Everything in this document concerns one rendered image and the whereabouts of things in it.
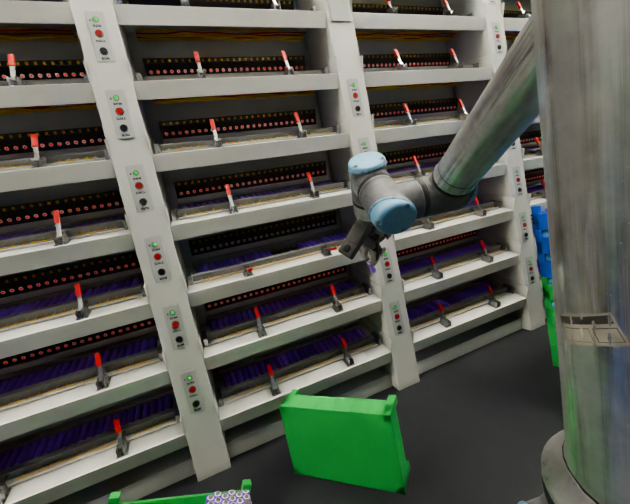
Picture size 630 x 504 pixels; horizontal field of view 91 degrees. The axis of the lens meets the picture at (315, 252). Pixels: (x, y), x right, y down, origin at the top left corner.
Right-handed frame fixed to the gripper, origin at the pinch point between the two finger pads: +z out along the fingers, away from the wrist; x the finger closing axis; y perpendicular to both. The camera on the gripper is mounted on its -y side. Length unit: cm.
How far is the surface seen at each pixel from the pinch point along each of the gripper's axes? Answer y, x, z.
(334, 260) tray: -6.1, 9.7, 0.2
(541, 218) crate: 49, -31, 2
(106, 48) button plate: -24, 61, -64
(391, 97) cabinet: 64, 40, -19
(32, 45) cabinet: -36, 90, -67
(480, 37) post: 100, 23, -31
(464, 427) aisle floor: -14, -45, 27
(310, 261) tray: -13.1, 13.1, -3.4
